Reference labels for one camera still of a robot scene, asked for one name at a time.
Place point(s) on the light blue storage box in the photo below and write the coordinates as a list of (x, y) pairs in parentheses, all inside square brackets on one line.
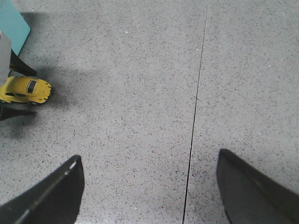
[(13, 25)]

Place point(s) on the yellow toy beetle car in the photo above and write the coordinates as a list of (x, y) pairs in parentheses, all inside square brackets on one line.
[(25, 90)]

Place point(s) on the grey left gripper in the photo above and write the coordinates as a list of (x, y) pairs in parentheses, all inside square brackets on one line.
[(10, 61)]

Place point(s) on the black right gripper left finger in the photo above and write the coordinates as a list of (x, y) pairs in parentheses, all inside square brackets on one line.
[(54, 200)]

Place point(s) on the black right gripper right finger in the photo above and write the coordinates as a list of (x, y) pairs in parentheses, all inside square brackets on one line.
[(250, 197)]

